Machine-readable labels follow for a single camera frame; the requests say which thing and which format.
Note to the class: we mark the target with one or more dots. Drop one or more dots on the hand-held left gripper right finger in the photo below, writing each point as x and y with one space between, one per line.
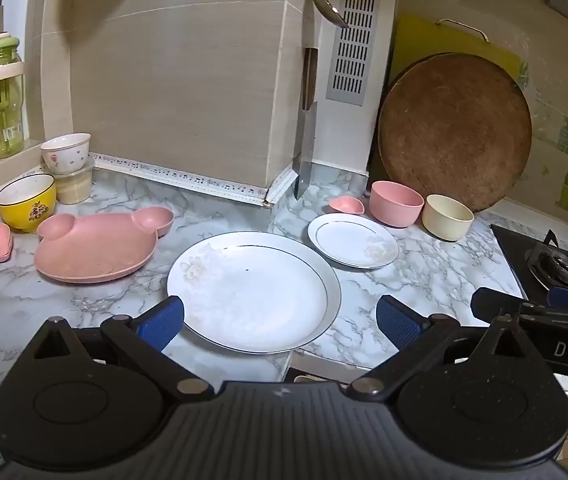
399 324

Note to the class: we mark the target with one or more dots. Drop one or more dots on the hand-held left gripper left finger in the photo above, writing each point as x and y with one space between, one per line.
161 321

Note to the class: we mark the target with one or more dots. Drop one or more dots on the cream bowl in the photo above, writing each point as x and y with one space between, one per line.
446 222

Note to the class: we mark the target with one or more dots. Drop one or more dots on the pink bear-shaped plate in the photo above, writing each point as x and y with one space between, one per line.
94 255

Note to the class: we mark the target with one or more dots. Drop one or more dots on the small white plate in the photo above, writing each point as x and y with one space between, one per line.
351 240

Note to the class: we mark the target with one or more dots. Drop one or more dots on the large white plate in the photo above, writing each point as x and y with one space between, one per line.
254 290

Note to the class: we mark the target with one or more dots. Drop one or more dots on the pink bowl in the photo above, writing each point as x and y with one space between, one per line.
394 207

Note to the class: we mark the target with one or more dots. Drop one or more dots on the small pink heart dish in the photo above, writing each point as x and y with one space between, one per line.
346 205

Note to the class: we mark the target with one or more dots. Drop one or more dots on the stove burner grate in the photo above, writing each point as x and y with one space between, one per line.
559 265

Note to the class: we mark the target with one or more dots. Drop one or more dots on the black gas stove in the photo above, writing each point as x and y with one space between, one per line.
514 250

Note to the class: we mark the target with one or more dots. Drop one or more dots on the white music-note edge strip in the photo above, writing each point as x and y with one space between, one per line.
189 179

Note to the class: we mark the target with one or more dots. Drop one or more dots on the beige plastic container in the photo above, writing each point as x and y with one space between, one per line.
74 187

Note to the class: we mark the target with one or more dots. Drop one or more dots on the yellow patterned bowl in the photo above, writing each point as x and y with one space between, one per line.
34 210

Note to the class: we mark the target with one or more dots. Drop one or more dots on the round wooden cutting board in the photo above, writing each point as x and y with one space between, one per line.
454 130

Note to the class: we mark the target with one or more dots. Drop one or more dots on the white patterned bowl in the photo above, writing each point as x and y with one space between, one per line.
66 157

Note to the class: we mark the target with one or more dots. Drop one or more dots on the grey vent grille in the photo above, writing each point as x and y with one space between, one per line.
331 85

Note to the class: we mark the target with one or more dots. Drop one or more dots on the yellow cutting board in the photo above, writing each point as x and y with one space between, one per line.
414 40

